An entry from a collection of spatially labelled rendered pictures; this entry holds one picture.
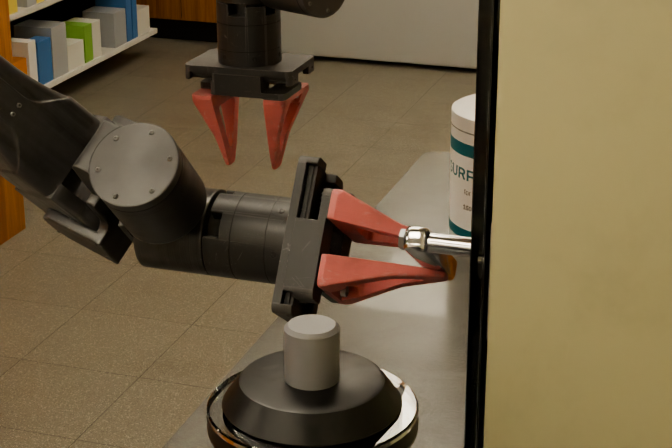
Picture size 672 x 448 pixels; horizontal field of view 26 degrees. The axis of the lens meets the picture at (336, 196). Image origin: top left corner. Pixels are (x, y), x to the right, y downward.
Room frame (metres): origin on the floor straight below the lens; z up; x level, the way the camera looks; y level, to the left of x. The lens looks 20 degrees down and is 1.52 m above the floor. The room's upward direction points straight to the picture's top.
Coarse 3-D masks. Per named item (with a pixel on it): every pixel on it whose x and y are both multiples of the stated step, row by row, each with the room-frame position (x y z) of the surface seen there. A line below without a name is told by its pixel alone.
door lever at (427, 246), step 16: (400, 240) 0.80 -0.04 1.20; (416, 240) 0.80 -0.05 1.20; (432, 240) 0.80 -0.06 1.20; (448, 240) 0.79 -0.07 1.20; (464, 240) 0.79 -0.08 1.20; (416, 256) 0.81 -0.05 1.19; (432, 256) 0.81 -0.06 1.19; (448, 256) 0.84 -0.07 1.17; (464, 256) 0.79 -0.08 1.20; (448, 272) 0.85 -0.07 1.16
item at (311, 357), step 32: (320, 320) 0.67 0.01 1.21; (288, 352) 0.66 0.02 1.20; (320, 352) 0.65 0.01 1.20; (256, 384) 0.66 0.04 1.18; (288, 384) 0.66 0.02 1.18; (320, 384) 0.65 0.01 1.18; (352, 384) 0.66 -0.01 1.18; (384, 384) 0.66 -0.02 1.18; (256, 416) 0.63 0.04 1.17; (288, 416) 0.63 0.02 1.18; (320, 416) 0.63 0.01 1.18; (352, 416) 0.63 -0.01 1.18; (384, 416) 0.64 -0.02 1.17
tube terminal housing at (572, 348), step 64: (512, 0) 0.74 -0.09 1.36; (576, 0) 0.73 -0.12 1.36; (640, 0) 0.72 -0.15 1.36; (512, 64) 0.74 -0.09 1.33; (576, 64) 0.72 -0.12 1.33; (640, 64) 0.71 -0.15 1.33; (512, 128) 0.73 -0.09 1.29; (576, 128) 0.72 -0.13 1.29; (640, 128) 0.71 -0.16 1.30; (512, 192) 0.73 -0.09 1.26; (576, 192) 0.72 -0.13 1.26; (640, 192) 0.71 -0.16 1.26; (512, 256) 0.73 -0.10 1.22; (576, 256) 0.72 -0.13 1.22; (640, 256) 0.71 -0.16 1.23; (512, 320) 0.73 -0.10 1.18; (576, 320) 0.72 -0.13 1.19; (640, 320) 0.71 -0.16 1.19; (512, 384) 0.73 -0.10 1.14; (576, 384) 0.72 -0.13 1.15; (640, 384) 0.71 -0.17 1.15
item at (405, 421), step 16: (224, 384) 0.69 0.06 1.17; (400, 384) 0.69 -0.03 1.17; (208, 400) 0.67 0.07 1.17; (416, 400) 0.67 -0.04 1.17; (208, 416) 0.65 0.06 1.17; (224, 416) 0.65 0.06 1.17; (400, 416) 0.65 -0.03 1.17; (416, 416) 0.65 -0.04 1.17; (224, 432) 0.63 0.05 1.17; (240, 432) 0.63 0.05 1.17; (384, 432) 0.63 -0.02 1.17; (400, 432) 0.63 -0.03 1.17
